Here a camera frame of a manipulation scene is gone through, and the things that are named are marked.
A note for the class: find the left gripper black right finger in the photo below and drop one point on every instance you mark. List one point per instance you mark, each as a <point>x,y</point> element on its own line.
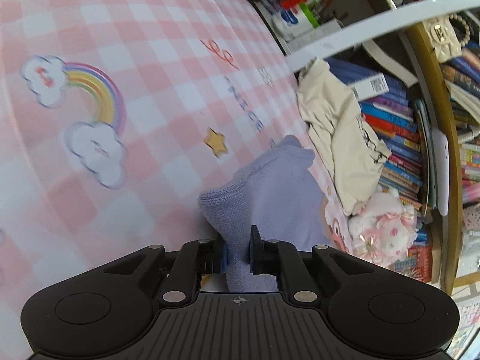
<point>369,308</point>

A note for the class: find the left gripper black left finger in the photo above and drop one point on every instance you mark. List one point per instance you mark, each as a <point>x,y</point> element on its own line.
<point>112,306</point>

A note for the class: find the purple and mauve knit sweater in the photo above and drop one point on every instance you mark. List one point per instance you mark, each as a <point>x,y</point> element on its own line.
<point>276,193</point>

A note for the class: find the white pink bunny plush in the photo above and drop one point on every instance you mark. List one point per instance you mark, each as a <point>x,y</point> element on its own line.
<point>384,228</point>

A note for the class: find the cream printed t-shirt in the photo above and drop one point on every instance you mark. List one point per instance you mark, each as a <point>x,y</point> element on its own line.
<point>351,151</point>

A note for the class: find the row of colourful books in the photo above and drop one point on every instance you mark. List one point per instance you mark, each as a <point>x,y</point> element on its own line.
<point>403,124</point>

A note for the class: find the pink checkered bed sheet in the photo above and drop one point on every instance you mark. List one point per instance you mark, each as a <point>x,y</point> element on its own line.
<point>115,116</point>

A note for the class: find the white medicine box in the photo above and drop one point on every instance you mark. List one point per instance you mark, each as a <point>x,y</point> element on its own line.
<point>369,87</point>

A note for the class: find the white round tub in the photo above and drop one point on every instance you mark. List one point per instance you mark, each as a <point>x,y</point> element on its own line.
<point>293,22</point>

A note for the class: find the white bed post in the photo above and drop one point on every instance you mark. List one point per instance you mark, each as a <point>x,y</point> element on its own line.
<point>375,26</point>

